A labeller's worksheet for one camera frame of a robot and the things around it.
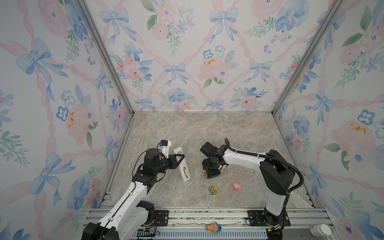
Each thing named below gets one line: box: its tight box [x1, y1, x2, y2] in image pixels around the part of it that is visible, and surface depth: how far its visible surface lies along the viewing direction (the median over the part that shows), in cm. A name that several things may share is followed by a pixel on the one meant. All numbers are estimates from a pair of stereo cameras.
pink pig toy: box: [233, 182, 242, 191], surface depth 85 cm
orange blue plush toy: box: [206, 221, 222, 235], surface depth 71 cm
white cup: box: [309, 224, 332, 237], surface depth 67 cm
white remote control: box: [173, 147, 191, 183], surface depth 79 cm
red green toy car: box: [208, 185, 219, 195], surface depth 83 cm
